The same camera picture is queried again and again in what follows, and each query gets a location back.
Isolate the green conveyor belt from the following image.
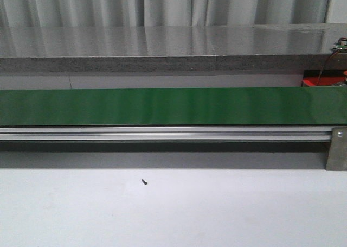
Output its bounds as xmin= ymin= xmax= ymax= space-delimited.
xmin=1 ymin=87 xmax=346 ymax=126

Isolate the red plastic tray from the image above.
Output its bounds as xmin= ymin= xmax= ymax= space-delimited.
xmin=301 ymin=77 xmax=346 ymax=87

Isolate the small green circuit board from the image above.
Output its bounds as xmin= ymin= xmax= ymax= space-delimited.
xmin=331 ymin=39 xmax=347 ymax=52

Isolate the metal conveyor support bracket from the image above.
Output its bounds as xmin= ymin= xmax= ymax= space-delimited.
xmin=326 ymin=127 xmax=347 ymax=171

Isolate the grey pleated curtain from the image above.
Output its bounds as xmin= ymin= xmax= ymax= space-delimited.
xmin=1 ymin=0 xmax=330 ymax=27

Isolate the red and black wire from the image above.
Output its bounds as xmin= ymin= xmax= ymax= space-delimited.
xmin=317 ymin=37 xmax=347 ymax=87

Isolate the aluminium conveyor side rail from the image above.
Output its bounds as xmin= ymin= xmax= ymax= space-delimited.
xmin=1 ymin=126 xmax=333 ymax=141

